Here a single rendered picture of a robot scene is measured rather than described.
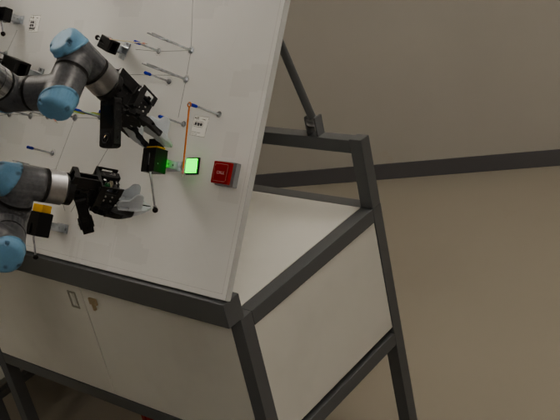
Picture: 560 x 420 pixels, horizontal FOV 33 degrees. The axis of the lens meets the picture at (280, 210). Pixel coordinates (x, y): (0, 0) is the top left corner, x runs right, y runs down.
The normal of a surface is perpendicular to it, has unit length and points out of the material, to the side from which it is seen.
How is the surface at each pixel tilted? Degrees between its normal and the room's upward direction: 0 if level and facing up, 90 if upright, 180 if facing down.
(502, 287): 0
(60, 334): 90
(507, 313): 0
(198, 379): 90
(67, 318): 90
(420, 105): 90
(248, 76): 54
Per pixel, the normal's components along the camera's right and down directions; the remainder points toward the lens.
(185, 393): -0.60, 0.45
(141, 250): -0.60, -0.15
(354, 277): 0.77, 0.13
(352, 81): -0.23, 0.47
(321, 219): -0.20, -0.88
